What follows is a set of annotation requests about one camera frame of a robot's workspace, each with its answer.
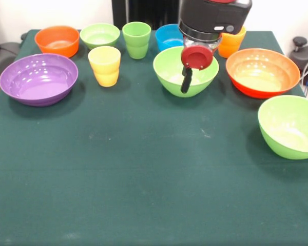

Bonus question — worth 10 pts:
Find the small orange plastic bowl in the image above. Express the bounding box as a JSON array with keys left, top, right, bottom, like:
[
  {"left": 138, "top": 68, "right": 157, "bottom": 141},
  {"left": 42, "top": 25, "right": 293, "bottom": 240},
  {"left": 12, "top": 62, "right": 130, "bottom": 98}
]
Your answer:
[{"left": 34, "top": 25, "right": 81, "bottom": 58}]

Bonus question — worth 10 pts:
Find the large green plastic bowl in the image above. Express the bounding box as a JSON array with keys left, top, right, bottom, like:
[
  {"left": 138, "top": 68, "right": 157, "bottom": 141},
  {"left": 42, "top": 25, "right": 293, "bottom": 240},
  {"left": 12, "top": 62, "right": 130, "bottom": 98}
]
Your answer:
[
  {"left": 152, "top": 46, "right": 220, "bottom": 98},
  {"left": 258, "top": 95, "right": 308, "bottom": 160}
]

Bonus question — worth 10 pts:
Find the yellow plastic cup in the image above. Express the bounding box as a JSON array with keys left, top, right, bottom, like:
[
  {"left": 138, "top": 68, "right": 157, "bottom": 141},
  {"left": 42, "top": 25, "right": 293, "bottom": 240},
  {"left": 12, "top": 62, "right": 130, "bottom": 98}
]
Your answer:
[
  {"left": 88, "top": 46, "right": 122, "bottom": 88},
  {"left": 217, "top": 25, "right": 247, "bottom": 59}
]

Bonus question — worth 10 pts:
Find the large orange plastic bowl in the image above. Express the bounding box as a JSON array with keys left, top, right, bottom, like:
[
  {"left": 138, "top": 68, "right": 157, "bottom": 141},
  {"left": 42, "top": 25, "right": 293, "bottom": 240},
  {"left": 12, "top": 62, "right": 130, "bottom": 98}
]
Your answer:
[{"left": 225, "top": 48, "right": 301, "bottom": 99}]

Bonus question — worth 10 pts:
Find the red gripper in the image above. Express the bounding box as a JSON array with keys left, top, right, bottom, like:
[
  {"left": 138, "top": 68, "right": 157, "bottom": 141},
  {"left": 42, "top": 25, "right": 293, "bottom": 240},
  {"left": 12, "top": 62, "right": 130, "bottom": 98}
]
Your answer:
[{"left": 180, "top": 45, "right": 214, "bottom": 94}]

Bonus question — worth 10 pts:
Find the black knobbed equipment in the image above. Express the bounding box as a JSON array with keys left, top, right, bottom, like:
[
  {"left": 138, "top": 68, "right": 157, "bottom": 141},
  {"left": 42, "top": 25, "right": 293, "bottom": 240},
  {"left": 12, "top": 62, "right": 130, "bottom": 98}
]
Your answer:
[{"left": 290, "top": 36, "right": 308, "bottom": 87}]

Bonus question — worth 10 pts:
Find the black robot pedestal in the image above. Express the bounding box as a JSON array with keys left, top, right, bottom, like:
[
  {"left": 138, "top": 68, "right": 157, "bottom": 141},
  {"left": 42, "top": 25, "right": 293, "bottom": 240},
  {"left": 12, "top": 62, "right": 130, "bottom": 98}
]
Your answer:
[{"left": 111, "top": 0, "right": 182, "bottom": 29}]

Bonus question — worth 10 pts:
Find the purple plastic bowl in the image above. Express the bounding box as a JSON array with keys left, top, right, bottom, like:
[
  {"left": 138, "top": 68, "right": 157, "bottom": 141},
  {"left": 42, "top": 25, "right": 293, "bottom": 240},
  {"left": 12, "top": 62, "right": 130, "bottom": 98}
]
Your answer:
[{"left": 0, "top": 53, "right": 79, "bottom": 107}]

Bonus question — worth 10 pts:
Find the dark green table cloth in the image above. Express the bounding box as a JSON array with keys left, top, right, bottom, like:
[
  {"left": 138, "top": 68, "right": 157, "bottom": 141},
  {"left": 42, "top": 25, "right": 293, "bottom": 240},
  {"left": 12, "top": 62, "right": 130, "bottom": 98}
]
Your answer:
[{"left": 0, "top": 29, "right": 308, "bottom": 246}]

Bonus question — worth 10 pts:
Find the small green plastic bowl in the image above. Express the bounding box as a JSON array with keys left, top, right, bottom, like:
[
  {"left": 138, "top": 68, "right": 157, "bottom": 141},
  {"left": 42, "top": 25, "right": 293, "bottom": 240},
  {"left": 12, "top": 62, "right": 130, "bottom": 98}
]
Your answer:
[{"left": 80, "top": 23, "right": 121, "bottom": 50}]

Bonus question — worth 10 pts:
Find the green plastic cup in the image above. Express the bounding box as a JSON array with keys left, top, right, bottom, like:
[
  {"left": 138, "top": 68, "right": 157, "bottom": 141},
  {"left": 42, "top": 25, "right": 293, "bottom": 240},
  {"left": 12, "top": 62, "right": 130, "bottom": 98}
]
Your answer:
[{"left": 122, "top": 22, "right": 152, "bottom": 60}]

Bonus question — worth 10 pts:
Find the blue plastic bowl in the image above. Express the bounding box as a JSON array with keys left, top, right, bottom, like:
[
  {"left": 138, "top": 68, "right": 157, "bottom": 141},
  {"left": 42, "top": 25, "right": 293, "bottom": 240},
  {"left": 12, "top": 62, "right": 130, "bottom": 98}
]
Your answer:
[{"left": 155, "top": 24, "right": 185, "bottom": 52}]

